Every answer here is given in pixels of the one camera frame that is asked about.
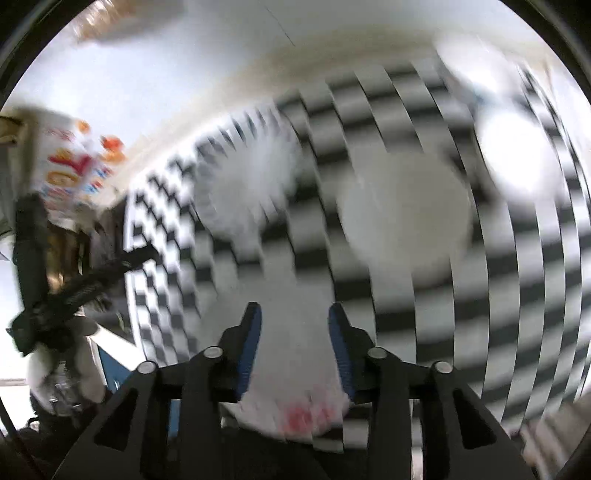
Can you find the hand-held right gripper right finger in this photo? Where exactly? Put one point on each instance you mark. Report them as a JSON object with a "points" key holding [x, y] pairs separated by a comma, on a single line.
{"points": [[339, 350]]}

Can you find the white plate with black stripes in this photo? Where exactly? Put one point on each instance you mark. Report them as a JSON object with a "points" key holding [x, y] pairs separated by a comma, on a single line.
{"points": [[249, 184]]}

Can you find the blue cabinet front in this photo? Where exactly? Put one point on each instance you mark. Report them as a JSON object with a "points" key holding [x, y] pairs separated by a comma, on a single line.
{"points": [[113, 369]]}

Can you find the colourful wall sticker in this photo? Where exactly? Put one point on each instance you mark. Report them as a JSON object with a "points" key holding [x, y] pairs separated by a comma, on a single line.
{"points": [[69, 166]]}

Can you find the black and white checkered mat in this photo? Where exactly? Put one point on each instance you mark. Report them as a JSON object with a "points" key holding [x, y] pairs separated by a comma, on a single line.
{"points": [[323, 138]]}

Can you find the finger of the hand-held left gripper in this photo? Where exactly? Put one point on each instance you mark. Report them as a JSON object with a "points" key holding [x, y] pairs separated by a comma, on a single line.
{"points": [[115, 270], [30, 244]]}

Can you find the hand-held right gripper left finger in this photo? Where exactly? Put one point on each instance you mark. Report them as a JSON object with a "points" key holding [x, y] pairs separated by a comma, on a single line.
{"points": [[251, 350]]}

